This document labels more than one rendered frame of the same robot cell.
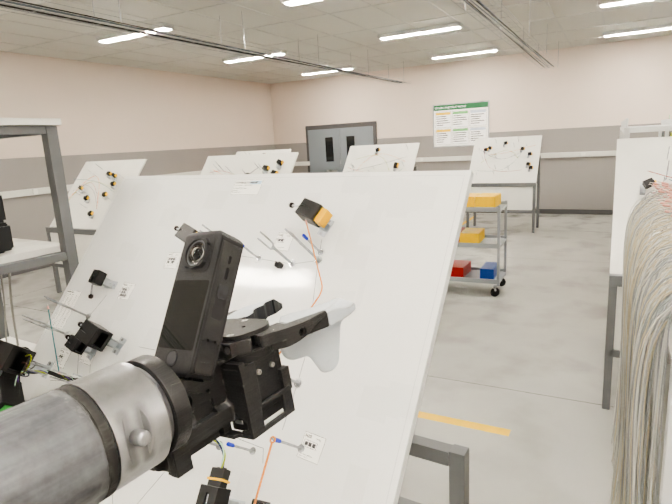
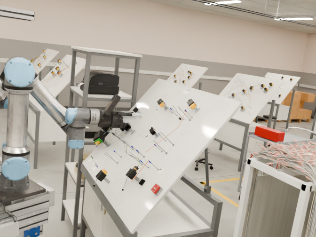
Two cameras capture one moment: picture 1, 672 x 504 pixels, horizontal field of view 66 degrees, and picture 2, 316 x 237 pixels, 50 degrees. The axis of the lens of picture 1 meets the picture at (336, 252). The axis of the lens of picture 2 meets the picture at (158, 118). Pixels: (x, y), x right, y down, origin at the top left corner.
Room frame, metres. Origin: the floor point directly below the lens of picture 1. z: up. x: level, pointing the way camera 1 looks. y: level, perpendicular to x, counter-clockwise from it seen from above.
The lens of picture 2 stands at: (-0.91, -0.93, 1.91)
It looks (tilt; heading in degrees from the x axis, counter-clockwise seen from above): 11 degrees down; 31
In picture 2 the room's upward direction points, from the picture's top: 7 degrees clockwise
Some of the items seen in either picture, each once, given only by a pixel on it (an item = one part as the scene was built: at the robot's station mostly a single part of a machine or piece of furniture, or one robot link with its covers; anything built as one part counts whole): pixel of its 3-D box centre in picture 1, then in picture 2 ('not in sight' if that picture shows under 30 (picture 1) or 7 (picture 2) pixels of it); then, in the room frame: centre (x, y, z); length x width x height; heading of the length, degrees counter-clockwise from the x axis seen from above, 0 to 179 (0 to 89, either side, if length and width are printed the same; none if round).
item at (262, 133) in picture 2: not in sight; (279, 165); (3.91, -0.12, 0.54); 0.99 x 0.50 x 1.08; 157
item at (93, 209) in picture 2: not in sight; (93, 207); (1.08, 0.75, 0.60); 0.55 x 0.02 x 0.39; 58
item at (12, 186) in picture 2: not in sight; (14, 177); (0.11, 0.45, 1.21); 0.15 x 0.15 x 0.10
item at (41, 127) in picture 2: not in sight; (52, 106); (2.85, 3.29, 0.83); 1.18 x 0.72 x 1.65; 62
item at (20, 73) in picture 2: not in sight; (17, 119); (0.03, 0.34, 1.54); 0.15 x 0.12 x 0.55; 56
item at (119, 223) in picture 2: not in sight; (103, 195); (0.91, 0.53, 0.83); 1.18 x 0.05 x 0.06; 58
